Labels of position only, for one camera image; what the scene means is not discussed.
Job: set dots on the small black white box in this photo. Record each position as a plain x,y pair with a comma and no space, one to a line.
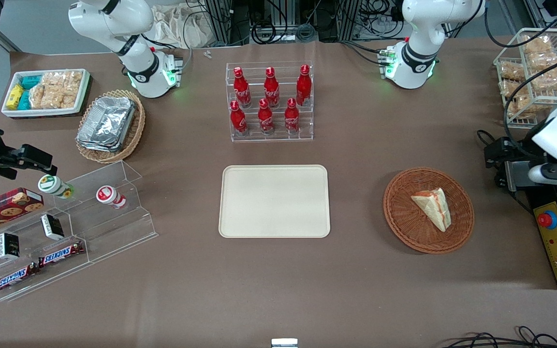
52,227
8,245

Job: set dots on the Snickers bar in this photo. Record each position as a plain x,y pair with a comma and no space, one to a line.
61,253
16,278

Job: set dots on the aluminium frame post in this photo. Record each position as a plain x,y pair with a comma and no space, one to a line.
221,21
351,19

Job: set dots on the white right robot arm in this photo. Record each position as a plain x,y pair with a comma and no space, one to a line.
114,19

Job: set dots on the beige cloth bag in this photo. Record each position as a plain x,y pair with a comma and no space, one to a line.
177,26

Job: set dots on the beige plastic tray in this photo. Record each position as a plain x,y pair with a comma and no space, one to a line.
273,200

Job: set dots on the yellow snack packet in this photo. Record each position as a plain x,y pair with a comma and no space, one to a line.
15,96

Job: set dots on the white bottle with red label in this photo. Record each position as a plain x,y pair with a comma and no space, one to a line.
110,196

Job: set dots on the red cookie box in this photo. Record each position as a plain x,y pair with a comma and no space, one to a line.
3,209

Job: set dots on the white bottle with green label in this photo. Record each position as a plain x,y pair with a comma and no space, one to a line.
53,185

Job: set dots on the clear acrylic stepped shelf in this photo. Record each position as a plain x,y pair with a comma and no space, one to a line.
65,276
114,232

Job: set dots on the brown round wicker basket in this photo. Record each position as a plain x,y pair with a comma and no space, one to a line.
404,222

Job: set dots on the red cola bottle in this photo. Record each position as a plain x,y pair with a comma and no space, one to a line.
238,121
303,89
266,120
242,92
271,92
291,118

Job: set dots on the clear acrylic bottle rack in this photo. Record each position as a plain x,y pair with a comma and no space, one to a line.
271,137

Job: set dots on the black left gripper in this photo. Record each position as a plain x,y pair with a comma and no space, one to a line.
514,152

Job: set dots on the clear bag of rice crackers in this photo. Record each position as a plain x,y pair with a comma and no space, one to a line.
72,87
37,96
53,91

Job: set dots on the light oval wicker basket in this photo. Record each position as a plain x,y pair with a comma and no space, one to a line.
136,130

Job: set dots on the clear bag of fried snacks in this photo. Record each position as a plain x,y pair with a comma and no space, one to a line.
551,78
511,88
547,60
512,71
537,44
520,106

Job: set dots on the red emergency stop button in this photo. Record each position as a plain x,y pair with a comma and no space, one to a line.
547,220

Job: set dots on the triangle sandwich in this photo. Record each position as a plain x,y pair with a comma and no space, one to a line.
434,208

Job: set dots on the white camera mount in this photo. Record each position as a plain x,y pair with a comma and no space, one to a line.
284,343

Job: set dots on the teal snack packet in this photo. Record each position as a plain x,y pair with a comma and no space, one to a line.
24,100
31,81

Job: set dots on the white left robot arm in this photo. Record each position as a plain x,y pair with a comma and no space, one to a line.
423,29

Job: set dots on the stack of foil trays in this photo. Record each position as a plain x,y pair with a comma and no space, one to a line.
107,123

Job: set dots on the grey metal bracket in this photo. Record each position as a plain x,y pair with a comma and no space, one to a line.
518,176

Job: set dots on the white rectangular snack tray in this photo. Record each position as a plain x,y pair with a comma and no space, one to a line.
41,113

